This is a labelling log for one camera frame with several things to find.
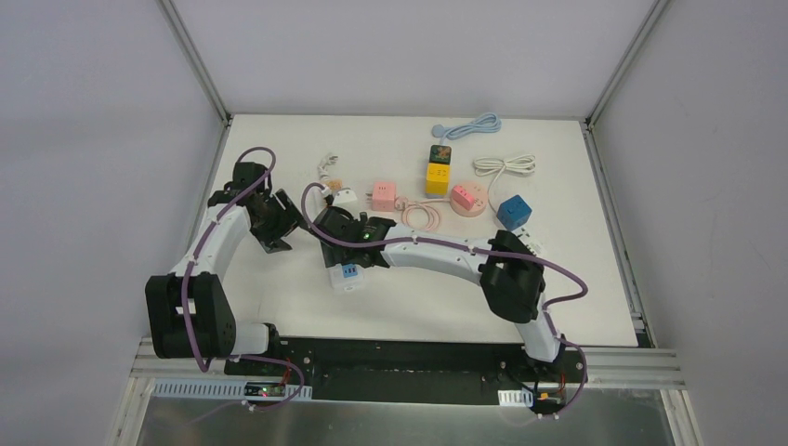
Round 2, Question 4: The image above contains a pink cube socket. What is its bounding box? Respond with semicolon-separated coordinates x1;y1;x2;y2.
371;181;397;212

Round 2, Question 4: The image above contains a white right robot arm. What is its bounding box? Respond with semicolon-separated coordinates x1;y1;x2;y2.
310;206;565;381

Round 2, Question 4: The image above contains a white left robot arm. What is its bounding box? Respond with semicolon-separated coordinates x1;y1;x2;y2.
145;162;307;376

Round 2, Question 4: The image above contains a yellow cube socket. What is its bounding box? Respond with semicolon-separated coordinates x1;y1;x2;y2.
425;163;451;197

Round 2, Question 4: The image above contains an aluminium frame rail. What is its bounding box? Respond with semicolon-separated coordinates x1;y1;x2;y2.
130;337;687;390

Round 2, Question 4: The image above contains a pink coiled power cable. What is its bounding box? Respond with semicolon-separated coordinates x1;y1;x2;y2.
393;196;443;233

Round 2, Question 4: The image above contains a white tower power strip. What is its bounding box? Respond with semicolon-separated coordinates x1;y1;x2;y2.
514;227;545;256

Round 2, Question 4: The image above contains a light blue power cable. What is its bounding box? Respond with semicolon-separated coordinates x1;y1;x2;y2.
430;111;503;147

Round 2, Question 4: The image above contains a blue cube socket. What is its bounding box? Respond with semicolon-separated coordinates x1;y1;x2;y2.
496;194;532;231

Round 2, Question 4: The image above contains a white multicolour power strip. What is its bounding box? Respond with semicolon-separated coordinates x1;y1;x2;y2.
327;264;365;293

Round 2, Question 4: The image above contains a beige cube socket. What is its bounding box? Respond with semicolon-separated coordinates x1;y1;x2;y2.
325;178;343;191

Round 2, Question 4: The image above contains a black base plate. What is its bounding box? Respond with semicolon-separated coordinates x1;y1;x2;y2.
224;337;584;407

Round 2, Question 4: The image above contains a white coiled power cable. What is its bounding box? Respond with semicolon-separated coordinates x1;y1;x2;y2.
472;153;537;200

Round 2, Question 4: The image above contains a dark green cube socket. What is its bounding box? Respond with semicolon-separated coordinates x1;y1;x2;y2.
428;144;452;165

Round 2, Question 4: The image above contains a pink round socket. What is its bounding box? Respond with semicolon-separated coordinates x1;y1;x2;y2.
449;180;489;218

